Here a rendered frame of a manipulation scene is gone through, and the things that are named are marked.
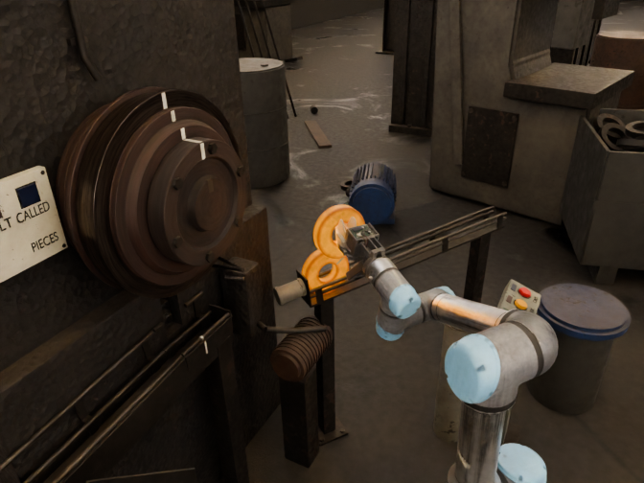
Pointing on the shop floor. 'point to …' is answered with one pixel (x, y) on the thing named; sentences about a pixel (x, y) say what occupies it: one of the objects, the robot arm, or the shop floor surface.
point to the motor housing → (300, 389)
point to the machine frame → (158, 456)
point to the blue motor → (374, 194)
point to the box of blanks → (607, 194)
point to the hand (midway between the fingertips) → (339, 225)
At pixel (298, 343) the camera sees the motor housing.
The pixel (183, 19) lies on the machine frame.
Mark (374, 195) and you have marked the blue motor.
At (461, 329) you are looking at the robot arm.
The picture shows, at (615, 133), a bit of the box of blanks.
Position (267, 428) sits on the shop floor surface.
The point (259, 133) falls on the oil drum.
